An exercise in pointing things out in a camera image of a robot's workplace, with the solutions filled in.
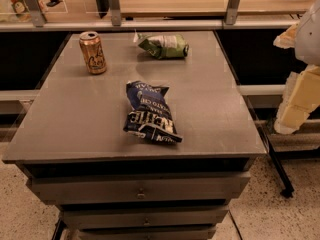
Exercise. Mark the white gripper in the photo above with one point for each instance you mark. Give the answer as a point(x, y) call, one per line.
point(309, 39)

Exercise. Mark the green jalapeno chip bag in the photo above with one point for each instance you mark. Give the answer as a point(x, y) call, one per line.
point(162, 46)

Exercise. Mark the blue kettle chip bag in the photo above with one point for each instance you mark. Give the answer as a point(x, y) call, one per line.
point(150, 117)

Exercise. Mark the black metal floor stand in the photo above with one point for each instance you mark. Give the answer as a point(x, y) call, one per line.
point(263, 131)

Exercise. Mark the gold soda can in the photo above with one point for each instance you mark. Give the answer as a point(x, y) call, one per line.
point(91, 47)

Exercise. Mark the grey drawer cabinet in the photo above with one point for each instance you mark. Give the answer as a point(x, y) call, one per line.
point(149, 150)

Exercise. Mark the wooden shelf with metal posts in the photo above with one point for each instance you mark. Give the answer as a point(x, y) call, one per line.
point(144, 15)

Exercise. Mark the small black object on shelf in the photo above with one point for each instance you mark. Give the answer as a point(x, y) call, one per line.
point(53, 3)

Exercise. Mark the orange package on shelf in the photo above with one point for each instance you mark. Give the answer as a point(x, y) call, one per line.
point(23, 11)

